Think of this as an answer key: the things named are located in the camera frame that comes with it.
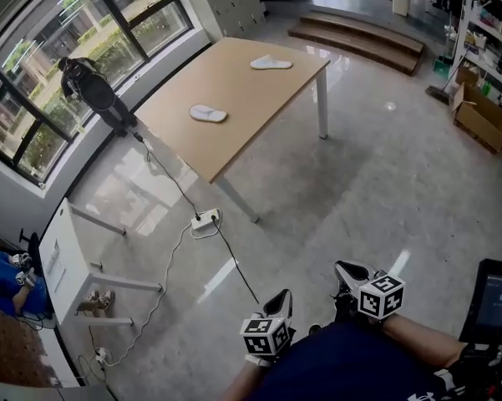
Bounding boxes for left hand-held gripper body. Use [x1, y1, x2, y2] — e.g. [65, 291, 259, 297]
[239, 313, 297, 358]

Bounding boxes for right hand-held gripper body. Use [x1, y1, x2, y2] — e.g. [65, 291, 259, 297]
[332, 270, 407, 323]

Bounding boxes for white slipper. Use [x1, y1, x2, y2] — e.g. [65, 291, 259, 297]
[250, 54, 294, 72]
[189, 104, 229, 124]

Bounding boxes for person's right forearm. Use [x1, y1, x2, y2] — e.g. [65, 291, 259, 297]
[379, 314, 469, 369]

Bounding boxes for person's left forearm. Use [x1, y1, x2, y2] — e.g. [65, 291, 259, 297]
[221, 361, 272, 401]

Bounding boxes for person's navy shirt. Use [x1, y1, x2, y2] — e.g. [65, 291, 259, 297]
[250, 322, 459, 401]

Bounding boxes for black monitor screen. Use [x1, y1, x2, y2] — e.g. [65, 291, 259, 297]
[458, 258, 502, 347]

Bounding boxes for black body harness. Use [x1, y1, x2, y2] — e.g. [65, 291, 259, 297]
[434, 343, 502, 401]

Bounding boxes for open cardboard box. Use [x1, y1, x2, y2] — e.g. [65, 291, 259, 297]
[449, 81, 502, 155]

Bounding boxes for wooden table with white legs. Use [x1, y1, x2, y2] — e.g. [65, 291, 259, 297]
[134, 36, 332, 224]

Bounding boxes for broom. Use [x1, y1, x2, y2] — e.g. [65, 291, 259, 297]
[424, 43, 474, 105]

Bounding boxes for white desk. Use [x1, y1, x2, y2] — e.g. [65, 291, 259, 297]
[38, 197, 164, 329]

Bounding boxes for green dustpan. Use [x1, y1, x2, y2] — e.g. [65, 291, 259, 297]
[432, 54, 455, 76]

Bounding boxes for wooden steps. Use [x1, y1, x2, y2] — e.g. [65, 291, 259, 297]
[287, 11, 426, 77]

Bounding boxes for black office chair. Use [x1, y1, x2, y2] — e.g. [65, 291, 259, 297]
[18, 227, 43, 269]

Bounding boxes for brown pegboard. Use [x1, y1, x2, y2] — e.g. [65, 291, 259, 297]
[0, 298, 56, 388]

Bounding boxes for white waste bin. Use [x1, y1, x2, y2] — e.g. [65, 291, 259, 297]
[389, 0, 412, 18]

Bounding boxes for white storage shelf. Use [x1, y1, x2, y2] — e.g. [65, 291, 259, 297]
[449, 0, 502, 114]

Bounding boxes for grey locker cabinet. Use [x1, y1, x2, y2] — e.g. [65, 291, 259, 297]
[195, 0, 270, 42]

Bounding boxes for black framed window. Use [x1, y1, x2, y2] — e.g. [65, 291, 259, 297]
[0, 0, 195, 188]

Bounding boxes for black power cable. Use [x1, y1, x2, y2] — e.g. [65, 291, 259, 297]
[210, 216, 261, 305]
[144, 140, 202, 220]

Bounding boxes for white power cable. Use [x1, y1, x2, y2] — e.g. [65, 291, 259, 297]
[104, 209, 223, 367]

